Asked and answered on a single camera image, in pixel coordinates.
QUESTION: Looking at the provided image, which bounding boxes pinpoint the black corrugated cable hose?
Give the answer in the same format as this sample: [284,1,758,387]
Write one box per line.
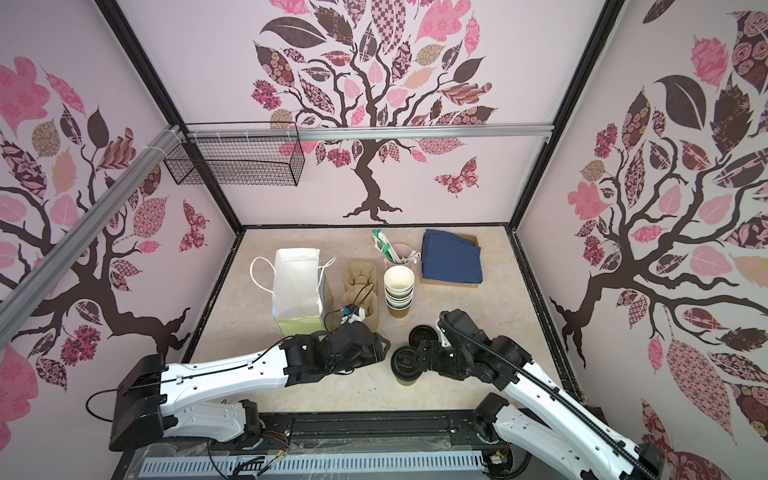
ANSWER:
[441,314,661,480]

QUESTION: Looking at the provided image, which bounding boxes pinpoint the brown cardboard napkin box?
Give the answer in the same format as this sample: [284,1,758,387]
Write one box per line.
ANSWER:
[419,233,485,288]

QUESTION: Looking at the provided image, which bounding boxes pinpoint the aluminium rail back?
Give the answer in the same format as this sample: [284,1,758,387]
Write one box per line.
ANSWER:
[186,123,554,141]

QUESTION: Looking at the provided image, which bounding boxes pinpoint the white green paper cup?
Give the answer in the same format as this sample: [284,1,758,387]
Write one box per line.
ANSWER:
[395,372,421,386]

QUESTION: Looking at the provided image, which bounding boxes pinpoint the aluminium rail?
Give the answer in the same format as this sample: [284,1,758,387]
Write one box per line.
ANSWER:
[1,125,184,345]
[186,123,554,141]

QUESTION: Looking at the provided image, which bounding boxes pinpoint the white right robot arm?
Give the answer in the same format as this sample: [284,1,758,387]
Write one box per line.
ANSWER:
[410,309,664,479]

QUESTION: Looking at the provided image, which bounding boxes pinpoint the green wrapped stirrers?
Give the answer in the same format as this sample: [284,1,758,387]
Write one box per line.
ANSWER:
[372,229,391,261]

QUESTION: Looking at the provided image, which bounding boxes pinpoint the black wire basket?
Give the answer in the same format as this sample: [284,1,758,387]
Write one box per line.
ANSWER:
[164,120,305,187]

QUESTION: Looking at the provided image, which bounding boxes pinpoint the black cup lid stack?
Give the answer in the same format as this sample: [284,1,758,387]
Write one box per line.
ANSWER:
[408,325,440,348]

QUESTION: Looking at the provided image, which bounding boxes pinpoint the white slotted cable duct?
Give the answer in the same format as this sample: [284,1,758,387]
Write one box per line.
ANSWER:
[136,451,486,479]

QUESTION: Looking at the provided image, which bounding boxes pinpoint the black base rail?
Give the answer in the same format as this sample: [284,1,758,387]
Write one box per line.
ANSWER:
[112,410,532,479]

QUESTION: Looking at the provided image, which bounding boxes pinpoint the stacked paper cups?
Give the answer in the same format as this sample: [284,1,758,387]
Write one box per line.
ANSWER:
[383,265,416,318]

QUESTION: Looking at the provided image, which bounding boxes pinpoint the pink bucket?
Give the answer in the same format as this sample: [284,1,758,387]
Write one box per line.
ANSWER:
[384,243,421,268]

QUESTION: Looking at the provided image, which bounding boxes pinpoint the aluminium rail left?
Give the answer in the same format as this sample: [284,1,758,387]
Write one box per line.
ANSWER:
[1,125,184,345]

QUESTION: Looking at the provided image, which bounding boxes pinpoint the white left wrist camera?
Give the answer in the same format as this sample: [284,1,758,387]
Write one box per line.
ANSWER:
[341,304,366,324]

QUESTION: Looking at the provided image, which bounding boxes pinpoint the blue napkin stack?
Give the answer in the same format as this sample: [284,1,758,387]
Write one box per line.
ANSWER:
[421,229,484,284]

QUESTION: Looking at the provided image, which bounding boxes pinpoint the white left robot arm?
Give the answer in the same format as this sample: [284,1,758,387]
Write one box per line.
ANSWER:
[109,321,391,452]

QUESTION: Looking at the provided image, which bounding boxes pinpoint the white paper takeout bag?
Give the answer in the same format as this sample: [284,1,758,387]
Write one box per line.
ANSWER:
[249,248,336,337]

